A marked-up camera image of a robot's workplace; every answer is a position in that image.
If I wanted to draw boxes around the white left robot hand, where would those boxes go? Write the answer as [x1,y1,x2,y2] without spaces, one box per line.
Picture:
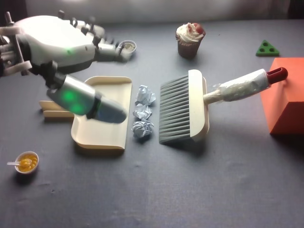
[14,10,129,124]

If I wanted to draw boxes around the cream plastic dustpan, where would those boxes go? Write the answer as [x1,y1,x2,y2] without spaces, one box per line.
[39,76,133,151]

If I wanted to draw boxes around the white paper ball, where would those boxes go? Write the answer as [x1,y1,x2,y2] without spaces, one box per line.
[134,85,157,106]
[131,118,155,140]
[132,104,152,121]

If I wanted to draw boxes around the small bowl with green soup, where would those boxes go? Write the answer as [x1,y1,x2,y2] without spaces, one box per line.
[118,39,138,57]

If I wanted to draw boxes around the white backdrop sheet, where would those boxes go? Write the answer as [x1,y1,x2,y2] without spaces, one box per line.
[25,0,291,24]

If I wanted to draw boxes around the small bowl with yellow food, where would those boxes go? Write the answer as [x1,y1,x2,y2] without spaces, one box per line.
[7,151,40,175]

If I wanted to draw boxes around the toy cupcake with white frosting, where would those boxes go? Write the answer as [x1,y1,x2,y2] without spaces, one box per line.
[175,22,207,58]

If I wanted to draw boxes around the grey table cloth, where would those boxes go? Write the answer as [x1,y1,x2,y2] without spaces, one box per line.
[0,20,304,228]

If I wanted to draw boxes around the green triangular block with holes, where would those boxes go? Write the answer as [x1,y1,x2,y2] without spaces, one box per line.
[255,39,280,57]

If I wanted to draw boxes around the orange box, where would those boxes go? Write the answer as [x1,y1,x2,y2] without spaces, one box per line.
[260,57,304,136]

